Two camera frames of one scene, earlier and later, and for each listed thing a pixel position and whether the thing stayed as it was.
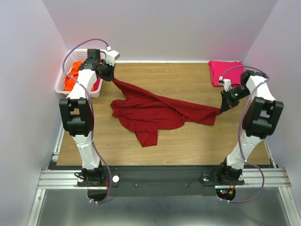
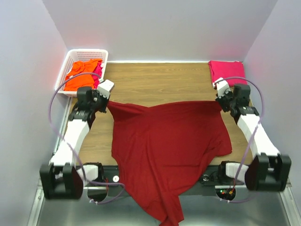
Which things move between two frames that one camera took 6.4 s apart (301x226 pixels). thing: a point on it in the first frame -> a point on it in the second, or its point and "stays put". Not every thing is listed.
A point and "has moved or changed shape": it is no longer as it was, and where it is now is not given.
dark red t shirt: (147, 114) has moved or changed shape
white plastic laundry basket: (71, 56) stays put
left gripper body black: (106, 69) -> (99, 103)
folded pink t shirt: (228, 70) stays put
